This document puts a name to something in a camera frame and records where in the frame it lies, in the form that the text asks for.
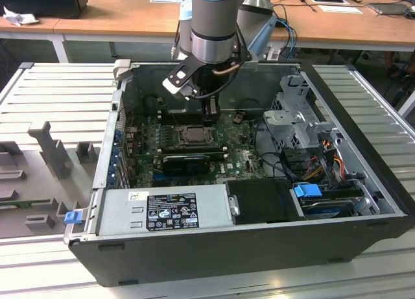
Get silver CPU plate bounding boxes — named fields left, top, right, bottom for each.
left=185, top=128, right=209, bottom=141

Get metal socket cover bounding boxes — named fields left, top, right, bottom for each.
left=178, top=125, right=217, bottom=147

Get black RAM slot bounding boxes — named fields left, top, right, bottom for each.
left=160, top=109, right=219, bottom=125
left=161, top=142, right=225, bottom=154

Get blue disk carrier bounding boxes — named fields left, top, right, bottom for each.
left=293, top=183, right=322, bottom=202

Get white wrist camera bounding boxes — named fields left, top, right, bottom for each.
left=161, top=64, right=196, bottom=101

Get black wire loop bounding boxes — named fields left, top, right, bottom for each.
left=239, top=98, right=266, bottom=112

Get hard disk drive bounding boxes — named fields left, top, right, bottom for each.
left=300, top=197, right=357, bottom=219

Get green motherboard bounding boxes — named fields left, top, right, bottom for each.
left=124, top=112, right=270, bottom=188

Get grey parts rack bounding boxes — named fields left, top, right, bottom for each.
left=0, top=120, right=104, bottom=240

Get crumpled white paper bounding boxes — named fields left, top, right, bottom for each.
left=2, top=5, right=40, bottom=27

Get black box on desk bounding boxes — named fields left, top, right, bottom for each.
left=0, top=0, right=89, bottom=20

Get black graphics card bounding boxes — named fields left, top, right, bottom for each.
left=161, top=154, right=211, bottom=175

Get grey tablet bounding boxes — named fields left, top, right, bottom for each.
left=368, top=3, right=412, bottom=16

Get wooden desk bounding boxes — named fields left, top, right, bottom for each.
left=0, top=0, right=415, bottom=52

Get green RAM stick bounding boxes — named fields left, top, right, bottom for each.
left=0, top=200, right=53, bottom=211

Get CPU socket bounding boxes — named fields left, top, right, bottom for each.
left=176, top=123, right=218, bottom=147

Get blue cable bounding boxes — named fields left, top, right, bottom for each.
left=275, top=18, right=298, bottom=58

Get black open PC case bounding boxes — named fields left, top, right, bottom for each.
left=63, top=59, right=415, bottom=289

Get white paper sheet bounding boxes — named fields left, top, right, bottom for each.
left=318, top=4, right=364, bottom=15

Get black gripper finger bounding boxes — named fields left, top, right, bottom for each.
left=202, top=97, right=222, bottom=127

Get silver metal drive cage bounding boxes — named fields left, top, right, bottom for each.
left=262, top=73, right=344, bottom=150

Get grey power supply unit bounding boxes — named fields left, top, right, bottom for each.
left=95, top=184, right=234, bottom=237

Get grey case handle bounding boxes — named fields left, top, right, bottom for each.
left=112, top=59, right=132, bottom=86

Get pale blue teach pendant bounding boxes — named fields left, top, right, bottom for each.
left=248, top=16, right=280, bottom=55

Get yellow and red wires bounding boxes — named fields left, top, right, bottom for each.
left=304, top=149, right=345, bottom=180

